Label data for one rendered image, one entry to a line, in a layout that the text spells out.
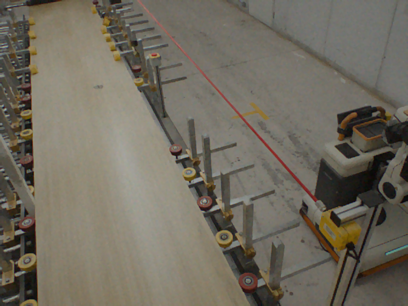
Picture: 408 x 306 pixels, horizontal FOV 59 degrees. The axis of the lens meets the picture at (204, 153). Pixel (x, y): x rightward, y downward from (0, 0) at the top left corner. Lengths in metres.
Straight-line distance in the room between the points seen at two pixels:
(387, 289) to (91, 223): 1.96
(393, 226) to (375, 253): 0.28
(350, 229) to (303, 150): 2.90
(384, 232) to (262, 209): 0.93
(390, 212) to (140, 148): 1.79
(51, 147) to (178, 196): 0.99
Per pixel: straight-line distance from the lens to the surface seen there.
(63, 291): 1.76
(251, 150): 3.66
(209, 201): 1.91
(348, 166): 2.37
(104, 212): 1.98
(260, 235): 1.87
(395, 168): 2.29
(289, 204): 3.15
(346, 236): 0.84
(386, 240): 2.72
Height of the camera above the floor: 2.30
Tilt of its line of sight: 39 degrees down
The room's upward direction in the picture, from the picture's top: 5 degrees counter-clockwise
